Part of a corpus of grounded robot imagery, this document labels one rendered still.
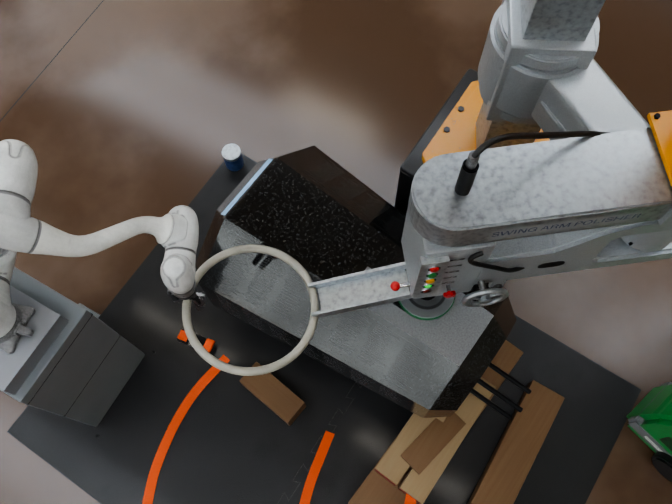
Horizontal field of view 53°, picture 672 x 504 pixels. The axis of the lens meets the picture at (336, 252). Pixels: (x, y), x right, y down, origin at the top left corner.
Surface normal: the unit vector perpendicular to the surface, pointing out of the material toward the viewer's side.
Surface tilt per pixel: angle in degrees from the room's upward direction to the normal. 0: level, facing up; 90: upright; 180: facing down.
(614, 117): 0
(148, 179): 0
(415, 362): 45
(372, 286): 16
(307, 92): 0
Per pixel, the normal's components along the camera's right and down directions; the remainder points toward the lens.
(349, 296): -0.29, -0.31
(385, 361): -0.40, 0.29
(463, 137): -0.02, -0.36
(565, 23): -0.06, 0.93
